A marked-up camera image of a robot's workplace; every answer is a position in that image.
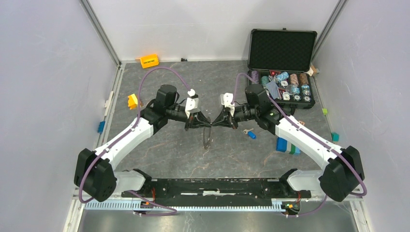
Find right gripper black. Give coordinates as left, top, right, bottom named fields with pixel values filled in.
left=212, top=104, right=259, bottom=130

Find key with blue tag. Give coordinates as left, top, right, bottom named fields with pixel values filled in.
left=243, top=129, right=257, bottom=139

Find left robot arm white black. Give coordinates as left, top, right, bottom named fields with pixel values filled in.
left=73, top=85, right=211, bottom=202

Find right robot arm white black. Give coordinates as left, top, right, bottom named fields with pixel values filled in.
left=212, top=84, right=367, bottom=202

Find playing card deck blue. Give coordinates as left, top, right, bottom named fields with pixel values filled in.
left=265, top=82, right=281, bottom=100

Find blue green white brick stack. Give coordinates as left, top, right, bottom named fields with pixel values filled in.
left=276, top=137, right=301, bottom=156

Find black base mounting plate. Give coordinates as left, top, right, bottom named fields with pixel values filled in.
left=137, top=178, right=311, bottom=206

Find yellow orange brick stack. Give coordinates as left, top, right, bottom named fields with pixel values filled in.
left=128, top=94, right=144, bottom=110

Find orange toothed block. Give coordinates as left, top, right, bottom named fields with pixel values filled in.
left=139, top=54, right=160, bottom=69

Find black poker chip case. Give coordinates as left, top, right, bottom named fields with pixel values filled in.
left=248, top=29, right=317, bottom=109

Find wooden block behind case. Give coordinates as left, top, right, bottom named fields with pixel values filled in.
left=307, top=64, right=320, bottom=77

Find teal cube right edge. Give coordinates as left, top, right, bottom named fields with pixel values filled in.
left=331, top=132, right=339, bottom=142

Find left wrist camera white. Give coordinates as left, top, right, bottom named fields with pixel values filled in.
left=185, top=89, right=200, bottom=117

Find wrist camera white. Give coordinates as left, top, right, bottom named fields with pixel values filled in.
left=220, top=93, right=235, bottom=115
left=185, top=89, right=200, bottom=117

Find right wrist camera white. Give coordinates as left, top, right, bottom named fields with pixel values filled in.
left=220, top=93, right=235, bottom=115

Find blue cube left rail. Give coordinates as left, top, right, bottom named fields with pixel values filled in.
left=97, top=121, right=105, bottom=134

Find white toothed cable rail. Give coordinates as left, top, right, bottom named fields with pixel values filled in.
left=84, top=200, right=289, bottom=212

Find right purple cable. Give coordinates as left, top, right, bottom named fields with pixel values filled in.
left=234, top=72, right=368, bottom=218

